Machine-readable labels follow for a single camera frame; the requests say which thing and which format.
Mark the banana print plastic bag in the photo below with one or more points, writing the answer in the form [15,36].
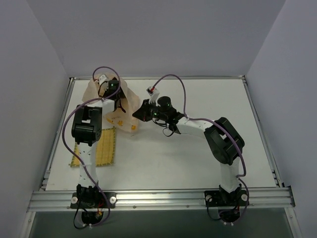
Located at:
[120,119]

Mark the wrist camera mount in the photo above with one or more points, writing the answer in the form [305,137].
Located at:
[103,80]
[154,94]

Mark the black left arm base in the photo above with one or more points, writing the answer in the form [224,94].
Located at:
[93,211]

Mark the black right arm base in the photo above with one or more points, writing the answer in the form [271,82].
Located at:
[230,206]

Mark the front aluminium mounting rail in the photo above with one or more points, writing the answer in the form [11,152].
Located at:
[179,199]

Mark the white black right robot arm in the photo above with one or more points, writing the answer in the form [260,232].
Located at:
[224,141]

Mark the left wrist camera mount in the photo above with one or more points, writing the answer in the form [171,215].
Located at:
[103,80]

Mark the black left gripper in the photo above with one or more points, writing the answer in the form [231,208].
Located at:
[118,103]

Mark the yellow woven placemat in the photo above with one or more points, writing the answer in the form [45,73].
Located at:
[105,152]

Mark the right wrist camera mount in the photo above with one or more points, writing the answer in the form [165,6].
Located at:
[154,94]

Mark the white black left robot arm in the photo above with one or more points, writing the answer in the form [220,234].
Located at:
[87,130]

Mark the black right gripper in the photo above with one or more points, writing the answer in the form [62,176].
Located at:
[146,111]

